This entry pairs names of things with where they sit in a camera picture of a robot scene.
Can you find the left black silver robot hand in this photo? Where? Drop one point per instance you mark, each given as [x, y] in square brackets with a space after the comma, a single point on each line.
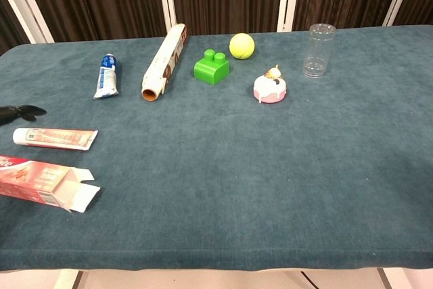
[17, 112]

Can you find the red white toothpaste tube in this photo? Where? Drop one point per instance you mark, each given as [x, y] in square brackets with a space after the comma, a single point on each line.
[54, 138]

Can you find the red Colgate toothpaste box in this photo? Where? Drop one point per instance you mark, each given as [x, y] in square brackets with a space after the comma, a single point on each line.
[30, 177]

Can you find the long white wrap roll box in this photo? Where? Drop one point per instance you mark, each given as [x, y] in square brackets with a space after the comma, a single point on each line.
[162, 62]

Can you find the blue white toothpaste tube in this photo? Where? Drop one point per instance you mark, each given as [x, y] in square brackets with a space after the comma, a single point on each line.
[107, 79]

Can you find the white table leg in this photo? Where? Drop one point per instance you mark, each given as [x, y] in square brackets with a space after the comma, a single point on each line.
[67, 280]

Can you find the green toy building block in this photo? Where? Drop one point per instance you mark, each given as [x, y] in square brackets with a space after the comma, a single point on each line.
[209, 70]

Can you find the dark teal tablecloth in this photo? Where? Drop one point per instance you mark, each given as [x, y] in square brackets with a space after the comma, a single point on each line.
[236, 167]

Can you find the yellow tennis ball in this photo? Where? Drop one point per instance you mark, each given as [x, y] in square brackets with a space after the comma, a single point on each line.
[242, 46]

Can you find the pink white toy cake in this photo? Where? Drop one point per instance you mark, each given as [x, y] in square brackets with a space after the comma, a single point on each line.
[269, 89]

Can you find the clear plastic cup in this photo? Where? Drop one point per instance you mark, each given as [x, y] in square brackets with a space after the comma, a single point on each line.
[318, 52]

